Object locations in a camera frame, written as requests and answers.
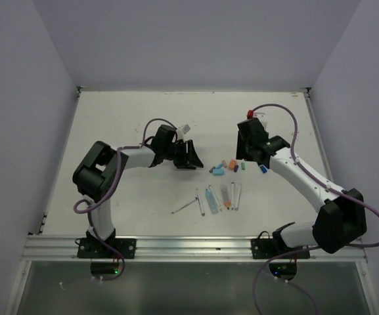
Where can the orange marker cap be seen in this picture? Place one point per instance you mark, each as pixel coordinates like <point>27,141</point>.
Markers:
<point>232,164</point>

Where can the light blue pen cap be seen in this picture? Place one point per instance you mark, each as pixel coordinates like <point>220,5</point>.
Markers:
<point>218,172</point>

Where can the light blue capped pen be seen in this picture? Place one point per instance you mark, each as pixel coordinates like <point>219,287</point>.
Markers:
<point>200,204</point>

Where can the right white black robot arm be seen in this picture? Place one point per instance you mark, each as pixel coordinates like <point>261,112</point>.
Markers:
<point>340,214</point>

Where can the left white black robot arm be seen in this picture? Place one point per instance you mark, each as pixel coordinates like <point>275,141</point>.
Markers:
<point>99,173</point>

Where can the green white pen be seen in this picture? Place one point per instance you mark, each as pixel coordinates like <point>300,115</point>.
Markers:
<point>237,197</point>

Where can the blue capped white marker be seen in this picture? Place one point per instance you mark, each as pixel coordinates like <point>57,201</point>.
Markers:
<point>263,169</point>

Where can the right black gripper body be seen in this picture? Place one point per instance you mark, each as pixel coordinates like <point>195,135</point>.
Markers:
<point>242,149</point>

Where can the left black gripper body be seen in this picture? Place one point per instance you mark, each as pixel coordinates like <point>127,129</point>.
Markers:
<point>177,152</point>

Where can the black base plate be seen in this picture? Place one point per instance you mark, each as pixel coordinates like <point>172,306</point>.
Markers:
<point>265,246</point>
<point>89,249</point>

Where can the light blue highlighter marker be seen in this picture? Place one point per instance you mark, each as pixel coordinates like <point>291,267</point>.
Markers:
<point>211,201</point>

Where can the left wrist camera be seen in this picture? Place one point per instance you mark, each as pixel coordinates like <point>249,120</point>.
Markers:
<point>184,129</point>

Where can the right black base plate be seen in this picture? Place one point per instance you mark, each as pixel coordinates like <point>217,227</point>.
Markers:
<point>265,246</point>

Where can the aluminium rail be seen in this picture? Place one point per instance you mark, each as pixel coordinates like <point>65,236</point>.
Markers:
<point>214,249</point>

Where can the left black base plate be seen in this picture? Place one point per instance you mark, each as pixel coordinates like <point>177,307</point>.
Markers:
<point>89,249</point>

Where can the orange highlighter marker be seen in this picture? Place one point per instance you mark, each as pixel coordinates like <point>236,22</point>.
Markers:
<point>225,196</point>

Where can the grey capped white pen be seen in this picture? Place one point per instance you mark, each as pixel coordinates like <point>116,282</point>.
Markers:
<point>195,199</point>

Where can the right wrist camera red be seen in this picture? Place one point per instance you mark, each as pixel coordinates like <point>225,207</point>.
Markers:
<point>260,115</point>

